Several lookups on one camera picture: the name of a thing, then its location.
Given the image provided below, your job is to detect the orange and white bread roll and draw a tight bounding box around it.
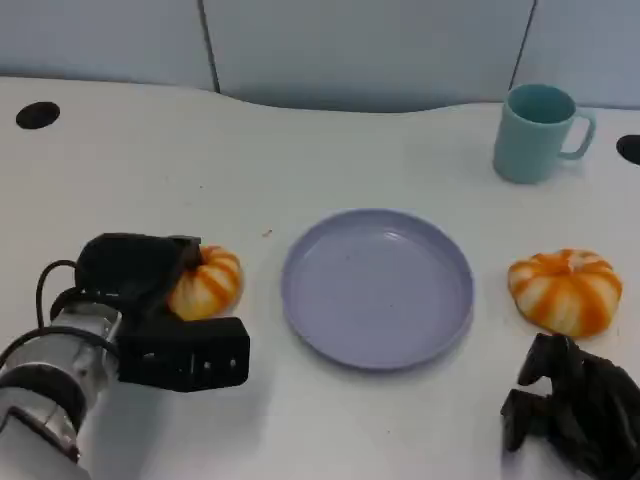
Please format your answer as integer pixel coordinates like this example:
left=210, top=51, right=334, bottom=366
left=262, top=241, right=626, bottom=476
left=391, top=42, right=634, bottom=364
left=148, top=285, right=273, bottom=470
left=508, top=248, right=624, bottom=337
left=167, top=244, right=245, bottom=322

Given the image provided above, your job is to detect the grey partition panel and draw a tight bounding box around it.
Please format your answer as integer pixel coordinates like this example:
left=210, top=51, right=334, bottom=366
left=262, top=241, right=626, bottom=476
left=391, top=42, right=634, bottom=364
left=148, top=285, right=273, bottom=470
left=199, top=0, right=537, bottom=114
left=0, top=0, right=221, bottom=95
left=509, top=0, right=640, bottom=111

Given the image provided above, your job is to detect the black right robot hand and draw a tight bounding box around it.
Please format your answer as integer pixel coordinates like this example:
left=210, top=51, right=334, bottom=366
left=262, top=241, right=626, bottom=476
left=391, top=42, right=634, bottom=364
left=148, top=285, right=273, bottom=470
left=500, top=332, right=640, bottom=480

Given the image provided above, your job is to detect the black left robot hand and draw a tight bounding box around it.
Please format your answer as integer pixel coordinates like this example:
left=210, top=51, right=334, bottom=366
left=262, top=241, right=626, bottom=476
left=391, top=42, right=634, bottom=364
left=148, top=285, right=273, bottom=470
left=76, top=232, right=204, bottom=324

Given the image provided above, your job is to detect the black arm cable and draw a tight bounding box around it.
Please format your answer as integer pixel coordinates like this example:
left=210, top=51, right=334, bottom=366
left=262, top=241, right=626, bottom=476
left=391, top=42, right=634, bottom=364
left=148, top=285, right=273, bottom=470
left=0, top=327, right=120, bottom=369
left=36, top=259, right=81, bottom=329

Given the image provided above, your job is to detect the lilac plate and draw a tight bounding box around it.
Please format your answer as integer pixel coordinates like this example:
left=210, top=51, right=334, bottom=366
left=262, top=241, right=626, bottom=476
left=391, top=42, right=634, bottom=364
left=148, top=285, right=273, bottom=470
left=280, top=208, right=475, bottom=372

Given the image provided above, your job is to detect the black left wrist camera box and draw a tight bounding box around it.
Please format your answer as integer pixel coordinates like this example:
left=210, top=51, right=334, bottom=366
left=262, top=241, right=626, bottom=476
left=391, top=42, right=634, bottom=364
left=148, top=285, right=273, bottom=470
left=117, top=316, right=251, bottom=394

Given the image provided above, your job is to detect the black table cable hole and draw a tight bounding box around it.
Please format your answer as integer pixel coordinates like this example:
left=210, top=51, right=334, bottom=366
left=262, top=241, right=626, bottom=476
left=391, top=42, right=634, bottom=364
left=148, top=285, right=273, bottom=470
left=615, top=133, right=640, bottom=166
left=15, top=101, right=61, bottom=131

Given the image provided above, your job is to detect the pale green mug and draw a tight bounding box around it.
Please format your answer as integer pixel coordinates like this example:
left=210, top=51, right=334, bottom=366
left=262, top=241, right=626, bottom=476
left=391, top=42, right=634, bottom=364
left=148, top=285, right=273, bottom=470
left=493, top=83, right=598, bottom=185

